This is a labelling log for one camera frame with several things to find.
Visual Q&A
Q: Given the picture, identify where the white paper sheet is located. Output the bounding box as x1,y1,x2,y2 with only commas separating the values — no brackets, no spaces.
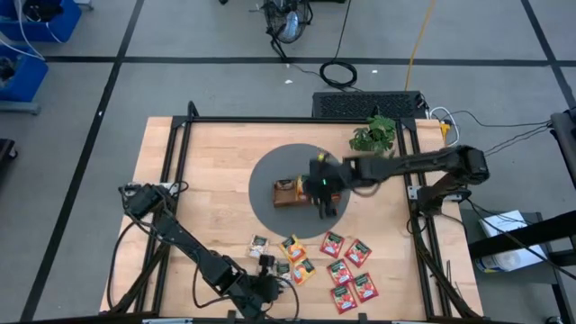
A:
474,245,549,274

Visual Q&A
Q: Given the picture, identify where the black furniture piece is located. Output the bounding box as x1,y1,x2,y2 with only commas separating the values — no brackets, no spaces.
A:
548,106,576,190

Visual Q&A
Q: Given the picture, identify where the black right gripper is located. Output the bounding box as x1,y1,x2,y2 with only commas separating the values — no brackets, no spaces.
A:
310,166,351,221

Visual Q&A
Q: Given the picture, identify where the black computer case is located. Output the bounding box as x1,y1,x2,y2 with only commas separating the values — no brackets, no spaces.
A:
311,91,427,121

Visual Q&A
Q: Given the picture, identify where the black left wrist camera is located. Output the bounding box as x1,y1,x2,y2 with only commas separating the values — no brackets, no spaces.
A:
257,253,276,276

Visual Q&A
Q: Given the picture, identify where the orange mango tea bag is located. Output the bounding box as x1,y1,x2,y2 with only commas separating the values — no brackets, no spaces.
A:
294,175,312,202
291,256,318,286
278,233,309,265

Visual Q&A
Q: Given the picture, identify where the wooden compartment box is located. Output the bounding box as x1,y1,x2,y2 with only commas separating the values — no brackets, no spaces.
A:
273,177,346,209

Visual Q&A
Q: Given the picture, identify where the black cart bar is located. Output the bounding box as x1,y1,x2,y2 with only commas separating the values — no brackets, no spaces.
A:
467,210,576,266

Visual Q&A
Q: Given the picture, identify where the potted green plant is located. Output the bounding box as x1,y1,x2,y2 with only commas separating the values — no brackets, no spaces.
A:
348,114,398,157

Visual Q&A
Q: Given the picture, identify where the white booklet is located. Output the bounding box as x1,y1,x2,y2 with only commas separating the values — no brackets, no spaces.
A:
478,209,528,239

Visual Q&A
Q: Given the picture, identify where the round grey woven placemat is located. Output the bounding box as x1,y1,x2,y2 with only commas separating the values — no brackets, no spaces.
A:
247,143,352,239

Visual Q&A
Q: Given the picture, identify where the blue plastic bin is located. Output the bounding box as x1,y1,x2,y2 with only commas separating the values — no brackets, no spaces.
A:
0,0,83,44
0,44,50,104

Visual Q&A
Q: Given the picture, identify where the red strawberry tea bag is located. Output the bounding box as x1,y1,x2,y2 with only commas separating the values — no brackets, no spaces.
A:
330,283,359,315
351,272,380,303
326,258,356,287
344,238,374,269
319,230,347,260

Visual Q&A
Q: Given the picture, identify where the black floor fan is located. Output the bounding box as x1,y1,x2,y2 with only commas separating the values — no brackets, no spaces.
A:
262,0,315,46

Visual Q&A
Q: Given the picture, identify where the yellow hanging cable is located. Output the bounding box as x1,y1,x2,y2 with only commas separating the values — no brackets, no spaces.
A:
403,0,437,92

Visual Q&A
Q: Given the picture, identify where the black aluminium table frame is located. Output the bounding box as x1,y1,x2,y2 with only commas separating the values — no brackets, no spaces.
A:
107,101,482,321

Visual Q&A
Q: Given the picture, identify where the grey side cart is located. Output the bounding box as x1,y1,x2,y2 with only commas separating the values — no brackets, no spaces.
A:
461,209,576,324

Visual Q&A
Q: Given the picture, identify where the black floor object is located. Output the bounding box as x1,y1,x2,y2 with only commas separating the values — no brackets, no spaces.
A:
0,138,19,164

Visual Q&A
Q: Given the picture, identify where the coiled black cable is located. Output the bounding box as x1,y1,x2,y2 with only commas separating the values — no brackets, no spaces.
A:
319,0,359,91

